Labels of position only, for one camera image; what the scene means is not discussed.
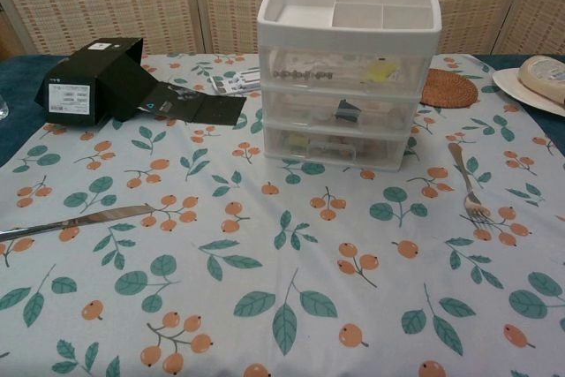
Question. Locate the white plate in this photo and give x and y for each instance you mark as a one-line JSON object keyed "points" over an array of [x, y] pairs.
{"points": [[507, 83]]}

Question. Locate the round woven rattan coaster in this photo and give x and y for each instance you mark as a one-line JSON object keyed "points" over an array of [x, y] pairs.
{"points": [[450, 90]]}

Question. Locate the white plastic drawer organizer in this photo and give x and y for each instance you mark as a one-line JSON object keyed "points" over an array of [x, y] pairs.
{"points": [[344, 35]]}

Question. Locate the floral leaf print tablecloth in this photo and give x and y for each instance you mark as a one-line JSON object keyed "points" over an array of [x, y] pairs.
{"points": [[282, 262]]}

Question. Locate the black cardboard box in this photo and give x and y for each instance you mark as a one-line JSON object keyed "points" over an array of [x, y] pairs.
{"points": [[97, 85]]}

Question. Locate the white printed label card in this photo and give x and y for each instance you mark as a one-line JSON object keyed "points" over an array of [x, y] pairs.
{"points": [[227, 84], [250, 74]]}

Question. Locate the clear plastic storage box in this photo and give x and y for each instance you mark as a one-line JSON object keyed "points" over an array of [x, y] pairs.
{"points": [[309, 59]]}

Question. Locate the silver fork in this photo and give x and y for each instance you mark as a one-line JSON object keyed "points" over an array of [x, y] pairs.
{"points": [[463, 174]]}

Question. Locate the black unfolded cardboard sleeve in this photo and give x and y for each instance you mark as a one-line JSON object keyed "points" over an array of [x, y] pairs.
{"points": [[212, 110]]}

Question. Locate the black binder clip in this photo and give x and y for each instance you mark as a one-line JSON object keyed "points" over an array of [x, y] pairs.
{"points": [[346, 111]]}

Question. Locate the yellow plastic packet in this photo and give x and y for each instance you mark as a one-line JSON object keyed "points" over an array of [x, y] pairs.
{"points": [[379, 71]]}

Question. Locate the beige squeeze sauce bottle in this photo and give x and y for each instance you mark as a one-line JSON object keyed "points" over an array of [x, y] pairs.
{"points": [[543, 77]]}

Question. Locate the silver table knife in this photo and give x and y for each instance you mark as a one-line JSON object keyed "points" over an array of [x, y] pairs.
{"points": [[88, 219]]}

